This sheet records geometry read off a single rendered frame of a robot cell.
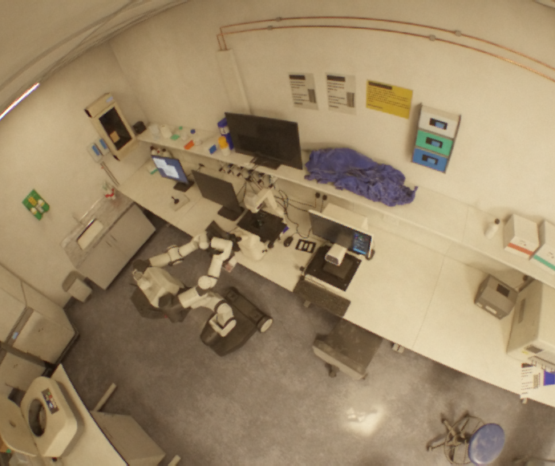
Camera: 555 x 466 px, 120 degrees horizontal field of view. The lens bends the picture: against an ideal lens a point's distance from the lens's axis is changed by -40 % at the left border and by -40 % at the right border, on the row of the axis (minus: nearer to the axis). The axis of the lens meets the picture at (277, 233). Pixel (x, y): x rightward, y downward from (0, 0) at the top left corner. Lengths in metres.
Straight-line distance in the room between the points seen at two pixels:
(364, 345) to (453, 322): 0.73
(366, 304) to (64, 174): 3.78
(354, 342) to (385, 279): 0.56
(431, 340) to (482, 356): 0.46
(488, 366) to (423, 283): 0.87
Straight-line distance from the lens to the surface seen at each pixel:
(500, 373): 2.29
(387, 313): 2.02
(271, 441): 2.71
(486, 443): 2.34
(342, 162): 1.93
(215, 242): 1.62
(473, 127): 1.75
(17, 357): 4.26
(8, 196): 3.87
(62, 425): 2.48
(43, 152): 3.81
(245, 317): 2.71
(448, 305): 2.19
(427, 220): 1.86
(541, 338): 2.04
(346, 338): 2.21
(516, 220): 1.99
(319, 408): 2.63
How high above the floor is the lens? 2.63
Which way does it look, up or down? 52 degrees down
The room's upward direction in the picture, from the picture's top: 17 degrees counter-clockwise
